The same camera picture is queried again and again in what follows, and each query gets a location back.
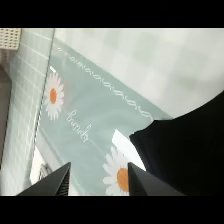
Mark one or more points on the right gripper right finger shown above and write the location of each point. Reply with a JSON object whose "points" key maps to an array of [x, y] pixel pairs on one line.
{"points": [[143, 185]]}

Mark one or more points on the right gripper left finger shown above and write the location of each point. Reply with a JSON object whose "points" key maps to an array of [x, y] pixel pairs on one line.
{"points": [[56, 185]]}

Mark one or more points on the black garment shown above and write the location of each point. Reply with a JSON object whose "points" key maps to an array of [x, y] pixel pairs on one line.
{"points": [[190, 150]]}

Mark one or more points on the white mesh basket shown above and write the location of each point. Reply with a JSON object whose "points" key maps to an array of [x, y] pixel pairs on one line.
{"points": [[9, 37]]}

